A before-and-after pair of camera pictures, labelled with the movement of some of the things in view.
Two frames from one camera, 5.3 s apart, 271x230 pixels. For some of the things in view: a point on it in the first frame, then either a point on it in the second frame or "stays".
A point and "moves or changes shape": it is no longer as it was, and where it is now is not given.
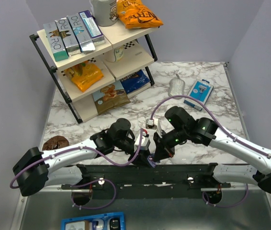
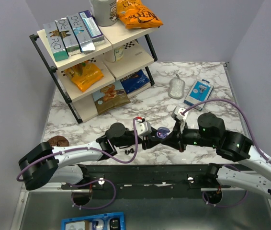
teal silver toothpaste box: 59,51 stays
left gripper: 140,160 → 151,142
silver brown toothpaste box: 69,39 stays
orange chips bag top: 135,15 stays
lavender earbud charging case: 150,159 moves or changes shape
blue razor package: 201,90 stays
